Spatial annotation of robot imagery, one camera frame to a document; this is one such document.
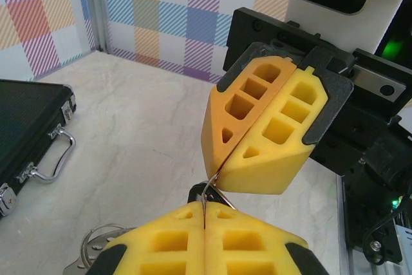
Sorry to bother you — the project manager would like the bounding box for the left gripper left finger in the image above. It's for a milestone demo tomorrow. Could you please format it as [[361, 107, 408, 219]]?
[[91, 202, 207, 275]]

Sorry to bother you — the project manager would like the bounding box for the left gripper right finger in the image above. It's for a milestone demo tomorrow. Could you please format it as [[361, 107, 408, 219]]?
[[204, 204, 328, 275]]

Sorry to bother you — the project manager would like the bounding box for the grey metal keyring plate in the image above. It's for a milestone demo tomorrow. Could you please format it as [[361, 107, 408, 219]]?
[[62, 169, 223, 275]]

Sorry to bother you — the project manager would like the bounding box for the black case with chrome handle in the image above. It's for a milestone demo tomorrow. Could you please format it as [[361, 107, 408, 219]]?
[[0, 79, 79, 222]]

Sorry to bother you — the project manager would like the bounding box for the aluminium frame post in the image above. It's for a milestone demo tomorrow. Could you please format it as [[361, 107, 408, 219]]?
[[86, 0, 112, 55]]

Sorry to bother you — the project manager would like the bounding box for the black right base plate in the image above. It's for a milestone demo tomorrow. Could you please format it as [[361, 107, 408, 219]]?
[[342, 171, 404, 271]]

